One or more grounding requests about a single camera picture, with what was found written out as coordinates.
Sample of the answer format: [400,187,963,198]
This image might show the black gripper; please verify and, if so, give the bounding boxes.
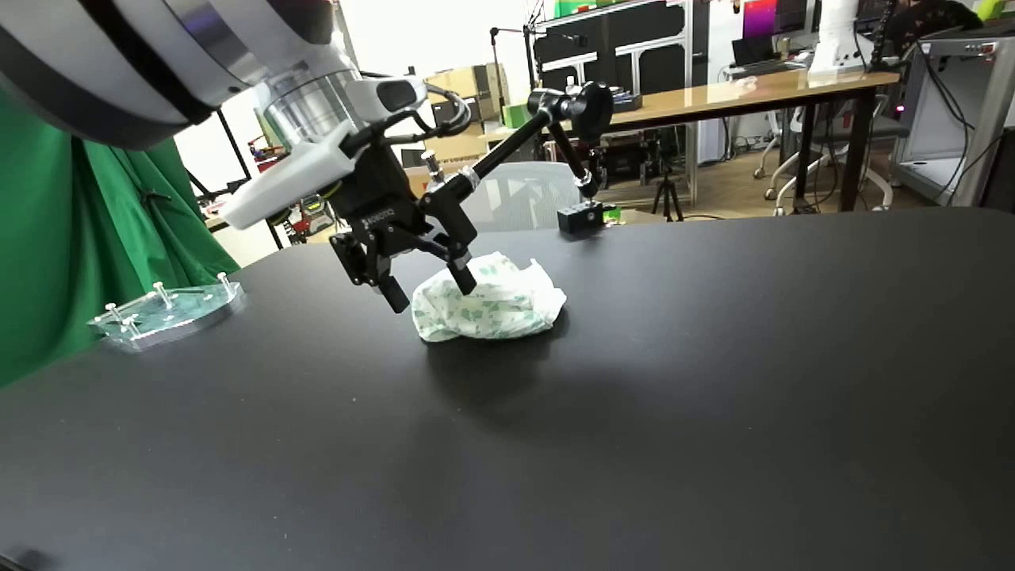
[332,125,476,313]

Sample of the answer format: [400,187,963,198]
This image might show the white green-patterned cloth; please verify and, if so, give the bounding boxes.
[409,249,567,343]

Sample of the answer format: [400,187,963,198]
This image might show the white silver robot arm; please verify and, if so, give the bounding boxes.
[0,0,461,286]

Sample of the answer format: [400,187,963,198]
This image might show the long wooden table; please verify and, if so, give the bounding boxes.
[428,70,898,211]

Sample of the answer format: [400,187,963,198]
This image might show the clear acrylic plate with standoffs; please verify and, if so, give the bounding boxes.
[90,273,247,351]

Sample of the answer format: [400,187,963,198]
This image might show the black shelf unit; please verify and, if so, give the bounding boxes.
[533,0,705,95]

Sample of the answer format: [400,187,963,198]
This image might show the green backdrop curtain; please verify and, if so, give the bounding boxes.
[0,95,239,386]

